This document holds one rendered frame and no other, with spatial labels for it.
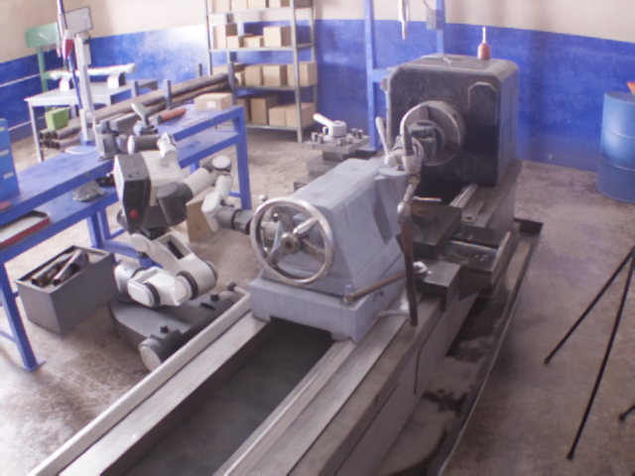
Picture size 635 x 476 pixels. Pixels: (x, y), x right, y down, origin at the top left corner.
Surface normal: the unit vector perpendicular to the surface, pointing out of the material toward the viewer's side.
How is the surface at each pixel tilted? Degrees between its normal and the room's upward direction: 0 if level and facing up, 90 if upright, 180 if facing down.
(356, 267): 66
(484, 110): 90
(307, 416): 0
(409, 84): 90
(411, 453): 0
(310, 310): 90
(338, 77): 90
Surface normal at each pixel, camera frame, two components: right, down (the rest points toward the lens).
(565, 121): -0.49, 0.41
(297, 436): -0.05, -0.90
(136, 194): 0.43, 0.68
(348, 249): 0.80, -0.14
